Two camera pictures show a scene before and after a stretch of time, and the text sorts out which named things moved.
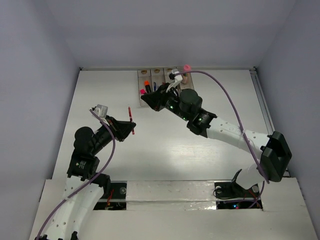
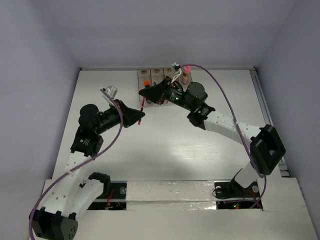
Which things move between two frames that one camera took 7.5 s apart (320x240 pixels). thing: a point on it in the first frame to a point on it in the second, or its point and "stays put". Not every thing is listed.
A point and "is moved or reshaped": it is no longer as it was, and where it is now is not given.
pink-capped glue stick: (187, 68) stays put
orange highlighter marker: (147, 86) stays put
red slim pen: (131, 119) is moved or reshaped
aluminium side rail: (265, 108) stays put
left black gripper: (121, 128) to (129, 115)
